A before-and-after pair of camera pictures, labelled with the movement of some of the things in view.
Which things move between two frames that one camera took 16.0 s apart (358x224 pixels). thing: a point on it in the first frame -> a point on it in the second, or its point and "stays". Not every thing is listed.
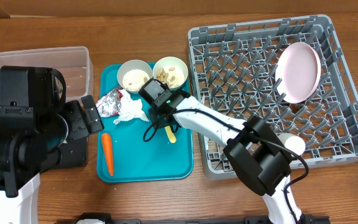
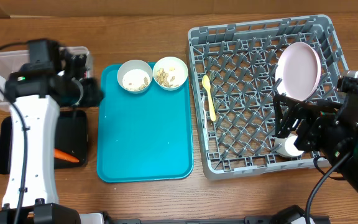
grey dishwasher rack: (234, 71) stays
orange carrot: (107, 147) -> (64, 156)
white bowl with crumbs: (133, 74) stays
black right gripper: (155, 119) -> (312, 119)
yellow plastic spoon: (170, 135) -> (206, 82)
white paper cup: (294, 142) stays
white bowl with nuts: (171, 70) stays
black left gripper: (74, 110) -> (94, 98)
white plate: (298, 72) stays
